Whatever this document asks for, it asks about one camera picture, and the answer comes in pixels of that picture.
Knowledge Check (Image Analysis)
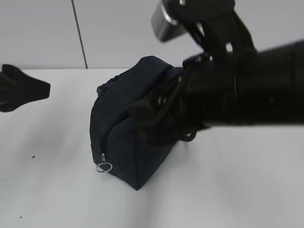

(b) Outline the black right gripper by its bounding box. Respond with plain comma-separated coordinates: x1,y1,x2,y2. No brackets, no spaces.
128,59,213,145

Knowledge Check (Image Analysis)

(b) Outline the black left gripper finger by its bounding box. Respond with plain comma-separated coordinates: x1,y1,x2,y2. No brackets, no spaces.
0,64,50,112

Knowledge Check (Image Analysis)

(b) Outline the dark blue lunch bag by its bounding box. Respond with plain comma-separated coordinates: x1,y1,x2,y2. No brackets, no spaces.
89,56,183,190

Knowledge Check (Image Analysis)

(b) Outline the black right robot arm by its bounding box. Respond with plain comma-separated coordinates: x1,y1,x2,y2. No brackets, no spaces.
129,41,304,145

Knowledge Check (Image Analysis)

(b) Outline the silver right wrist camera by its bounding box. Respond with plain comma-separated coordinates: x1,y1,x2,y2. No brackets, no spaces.
151,0,187,43

